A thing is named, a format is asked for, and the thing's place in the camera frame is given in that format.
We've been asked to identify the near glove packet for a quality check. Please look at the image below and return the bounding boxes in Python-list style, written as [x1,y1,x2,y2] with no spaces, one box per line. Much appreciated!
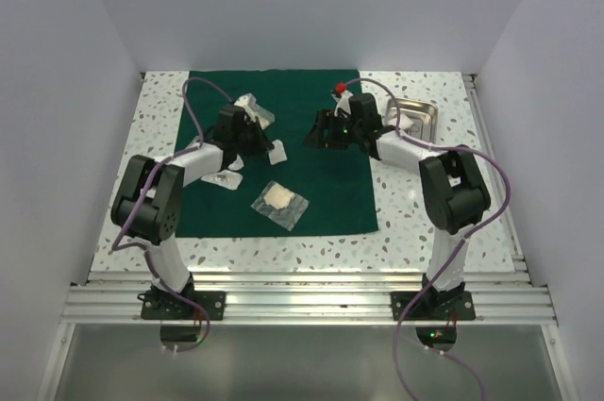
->
[186,136,200,149]

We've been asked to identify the stainless steel tray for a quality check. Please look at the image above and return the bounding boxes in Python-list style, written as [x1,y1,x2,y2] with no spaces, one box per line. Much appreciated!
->
[382,98,438,143]

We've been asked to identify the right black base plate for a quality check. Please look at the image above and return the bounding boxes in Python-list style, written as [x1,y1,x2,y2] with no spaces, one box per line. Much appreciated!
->
[390,291,477,350]

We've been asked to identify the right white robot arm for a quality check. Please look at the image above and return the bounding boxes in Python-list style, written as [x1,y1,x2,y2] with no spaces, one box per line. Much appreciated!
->
[304,90,491,319]

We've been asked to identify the glove packet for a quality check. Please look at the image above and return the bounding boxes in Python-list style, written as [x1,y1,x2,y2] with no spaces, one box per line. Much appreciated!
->
[186,136,200,149]
[251,106,275,130]

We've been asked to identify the far glove packet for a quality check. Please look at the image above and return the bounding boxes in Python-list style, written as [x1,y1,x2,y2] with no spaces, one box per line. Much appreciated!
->
[251,106,275,130]

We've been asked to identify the suture packet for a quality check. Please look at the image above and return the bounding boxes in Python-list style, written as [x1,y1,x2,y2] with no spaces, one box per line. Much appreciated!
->
[200,170,243,191]
[268,140,288,165]

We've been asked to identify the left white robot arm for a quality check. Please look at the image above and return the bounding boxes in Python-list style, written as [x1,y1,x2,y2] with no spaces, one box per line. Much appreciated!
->
[110,105,274,319]

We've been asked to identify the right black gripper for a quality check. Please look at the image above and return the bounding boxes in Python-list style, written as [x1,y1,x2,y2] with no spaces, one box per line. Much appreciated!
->
[302,109,362,150]

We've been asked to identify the dark green surgical cloth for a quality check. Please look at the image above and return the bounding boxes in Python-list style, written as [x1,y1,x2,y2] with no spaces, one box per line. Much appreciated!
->
[176,70,378,238]

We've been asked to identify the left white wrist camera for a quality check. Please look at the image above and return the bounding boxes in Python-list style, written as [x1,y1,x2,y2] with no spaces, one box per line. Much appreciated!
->
[234,93,257,116]

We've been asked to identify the white gauze pad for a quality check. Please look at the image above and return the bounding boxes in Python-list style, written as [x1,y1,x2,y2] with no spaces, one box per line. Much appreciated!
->
[400,114,424,138]

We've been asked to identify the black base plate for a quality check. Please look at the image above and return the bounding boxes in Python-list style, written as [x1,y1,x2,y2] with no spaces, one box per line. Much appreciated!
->
[137,287,227,321]
[390,291,477,350]

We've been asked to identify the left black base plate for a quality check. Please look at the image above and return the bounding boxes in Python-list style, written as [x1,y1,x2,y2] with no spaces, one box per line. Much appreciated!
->
[137,287,227,321]

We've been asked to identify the bagged cotton pad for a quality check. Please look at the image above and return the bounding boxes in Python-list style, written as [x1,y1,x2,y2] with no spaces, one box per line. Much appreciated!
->
[251,181,310,231]

